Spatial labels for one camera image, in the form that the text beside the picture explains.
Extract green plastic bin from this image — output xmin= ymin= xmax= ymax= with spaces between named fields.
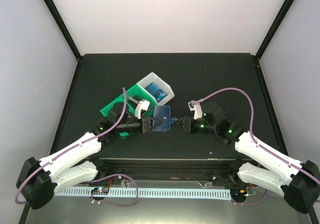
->
xmin=100 ymin=94 xmax=134 ymax=139
xmin=117 ymin=83 xmax=153 ymax=114

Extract near green plastic bin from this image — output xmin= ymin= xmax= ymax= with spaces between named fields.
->
xmin=100 ymin=94 xmax=134 ymax=139

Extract white plastic bin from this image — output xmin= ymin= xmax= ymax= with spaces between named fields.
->
xmin=137 ymin=72 xmax=175 ymax=106

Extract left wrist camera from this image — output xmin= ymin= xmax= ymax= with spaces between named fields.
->
xmin=135 ymin=99 xmax=150 ymax=119

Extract blue card holder wallet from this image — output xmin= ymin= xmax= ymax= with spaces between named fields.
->
xmin=152 ymin=105 xmax=178 ymax=132

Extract frame post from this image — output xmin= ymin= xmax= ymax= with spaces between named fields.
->
xmin=43 ymin=0 xmax=82 ymax=61
xmin=255 ymin=0 xmax=295 ymax=60

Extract left frame post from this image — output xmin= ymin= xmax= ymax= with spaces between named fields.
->
xmin=43 ymin=0 xmax=82 ymax=61

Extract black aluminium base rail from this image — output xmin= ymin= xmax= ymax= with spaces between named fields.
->
xmin=95 ymin=159 xmax=247 ymax=187

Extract white slotted cable duct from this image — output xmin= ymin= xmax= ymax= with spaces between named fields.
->
xmin=57 ymin=186 xmax=231 ymax=200

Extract blue cards in white bin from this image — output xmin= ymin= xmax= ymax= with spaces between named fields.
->
xmin=145 ymin=82 xmax=167 ymax=102

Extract controller board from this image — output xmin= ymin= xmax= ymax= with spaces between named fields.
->
xmin=230 ymin=187 xmax=257 ymax=198
xmin=91 ymin=187 xmax=109 ymax=195

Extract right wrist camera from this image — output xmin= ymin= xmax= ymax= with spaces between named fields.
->
xmin=188 ymin=100 xmax=204 ymax=120

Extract middle green plastic bin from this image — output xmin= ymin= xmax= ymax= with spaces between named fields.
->
xmin=117 ymin=83 xmax=153 ymax=114

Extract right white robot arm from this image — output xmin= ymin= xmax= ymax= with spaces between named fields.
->
xmin=176 ymin=102 xmax=320 ymax=214

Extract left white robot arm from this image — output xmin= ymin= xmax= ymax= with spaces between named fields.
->
xmin=14 ymin=104 xmax=168 ymax=209

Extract right frame post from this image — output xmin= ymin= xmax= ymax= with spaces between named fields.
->
xmin=255 ymin=0 xmax=295 ymax=60

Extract right controller board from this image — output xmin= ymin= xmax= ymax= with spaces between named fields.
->
xmin=230 ymin=187 xmax=257 ymax=198

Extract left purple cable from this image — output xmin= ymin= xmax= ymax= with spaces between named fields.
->
xmin=14 ymin=86 xmax=141 ymax=205

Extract left controller board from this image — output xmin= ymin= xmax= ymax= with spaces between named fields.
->
xmin=91 ymin=187 xmax=109 ymax=195

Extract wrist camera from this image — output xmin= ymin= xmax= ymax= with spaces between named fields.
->
xmin=135 ymin=99 xmax=150 ymax=119
xmin=188 ymin=100 xmax=204 ymax=120

